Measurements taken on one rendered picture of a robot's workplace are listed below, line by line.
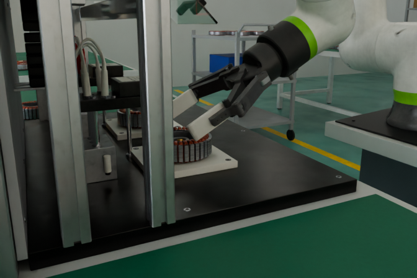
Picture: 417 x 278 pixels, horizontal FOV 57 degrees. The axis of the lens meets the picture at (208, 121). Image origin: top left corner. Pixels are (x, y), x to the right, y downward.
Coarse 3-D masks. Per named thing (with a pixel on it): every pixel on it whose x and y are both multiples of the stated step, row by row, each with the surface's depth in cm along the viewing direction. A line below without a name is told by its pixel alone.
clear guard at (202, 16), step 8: (88, 0) 91; (96, 0) 91; (104, 0) 91; (176, 0) 89; (184, 0) 85; (192, 0) 81; (176, 8) 93; (184, 8) 89; (192, 8) 86; (200, 8) 82; (176, 16) 99; (184, 16) 94; (192, 16) 90; (200, 16) 86; (208, 16) 83
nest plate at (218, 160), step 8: (136, 152) 69; (216, 152) 69; (136, 160) 67; (200, 160) 65; (208, 160) 65; (216, 160) 65; (224, 160) 65; (232, 160) 65; (176, 168) 61; (184, 168) 61; (192, 168) 61; (200, 168) 62; (208, 168) 62; (216, 168) 63; (224, 168) 64; (176, 176) 60; (184, 176) 61
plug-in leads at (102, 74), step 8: (80, 48) 55; (96, 48) 57; (80, 56) 59; (96, 56) 60; (96, 64) 60; (104, 64) 56; (96, 72) 60; (104, 72) 56; (88, 80) 57; (96, 80) 61; (104, 80) 56; (88, 88) 57; (104, 88) 57; (88, 96) 57; (104, 96) 57
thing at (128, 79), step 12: (120, 84) 58; (132, 84) 58; (96, 96) 59; (120, 96) 58; (132, 96) 59; (84, 108) 56; (96, 108) 57; (108, 108) 57; (120, 108) 58; (96, 120) 58; (96, 132) 58; (96, 144) 59
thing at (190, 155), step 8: (176, 128) 71; (184, 128) 71; (176, 136) 70; (184, 136) 70; (208, 136) 67; (176, 144) 62; (184, 144) 62; (192, 144) 63; (200, 144) 63; (208, 144) 65; (176, 152) 62; (184, 152) 62; (192, 152) 63; (200, 152) 64; (208, 152) 66; (176, 160) 62; (184, 160) 63; (192, 160) 63
